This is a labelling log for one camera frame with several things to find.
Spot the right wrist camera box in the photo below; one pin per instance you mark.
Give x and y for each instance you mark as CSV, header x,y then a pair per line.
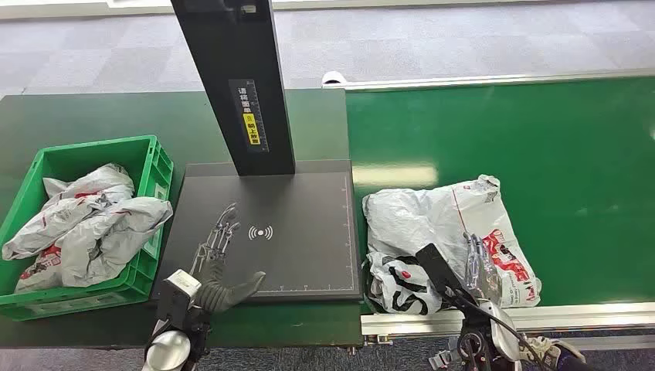
x,y
437,269

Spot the black scanner platform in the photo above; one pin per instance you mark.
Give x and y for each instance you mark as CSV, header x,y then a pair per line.
x,y
302,205

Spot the wide aluminium conveyor rail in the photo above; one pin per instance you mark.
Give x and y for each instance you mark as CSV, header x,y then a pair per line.
x,y
588,315

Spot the black scanner column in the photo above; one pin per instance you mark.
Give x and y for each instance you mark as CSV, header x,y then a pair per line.
x,y
230,51

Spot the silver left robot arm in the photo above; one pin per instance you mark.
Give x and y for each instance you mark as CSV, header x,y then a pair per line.
x,y
166,350

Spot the white crumpled plastic mailer package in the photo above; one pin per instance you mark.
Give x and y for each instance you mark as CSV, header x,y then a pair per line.
x,y
77,205
117,230

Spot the green plastic crate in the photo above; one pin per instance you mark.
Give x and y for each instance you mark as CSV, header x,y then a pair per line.
x,y
148,169

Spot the yellow black column label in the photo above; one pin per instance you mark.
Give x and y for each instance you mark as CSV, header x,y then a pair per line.
x,y
249,115

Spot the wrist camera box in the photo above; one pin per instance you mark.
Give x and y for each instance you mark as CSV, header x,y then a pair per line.
x,y
437,269
179,289

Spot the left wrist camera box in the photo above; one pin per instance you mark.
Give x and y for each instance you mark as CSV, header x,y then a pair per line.
x,y
179,289

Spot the white red-print plastic mailer package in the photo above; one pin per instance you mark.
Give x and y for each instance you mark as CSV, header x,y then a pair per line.
x,y
414,220

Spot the thin aluminium conveyor rail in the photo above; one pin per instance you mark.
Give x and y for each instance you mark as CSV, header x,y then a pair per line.
x,y
486,80

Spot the person's shoe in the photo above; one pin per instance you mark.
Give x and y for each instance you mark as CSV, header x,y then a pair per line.
x,y
545,350

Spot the white red-print small mailer package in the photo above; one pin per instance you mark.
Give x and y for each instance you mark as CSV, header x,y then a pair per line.
x,y
41,269

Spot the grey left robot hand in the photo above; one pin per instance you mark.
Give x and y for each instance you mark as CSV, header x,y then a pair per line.
x,y
225,294

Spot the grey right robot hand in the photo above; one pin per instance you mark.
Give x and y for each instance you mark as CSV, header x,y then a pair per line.
x,y
483,276

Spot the white conveyor roller cap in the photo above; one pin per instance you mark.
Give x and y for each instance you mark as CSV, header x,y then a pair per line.
x,y
332,78

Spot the green conveyor belt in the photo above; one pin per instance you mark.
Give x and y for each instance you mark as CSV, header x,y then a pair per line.
x,y
563,179

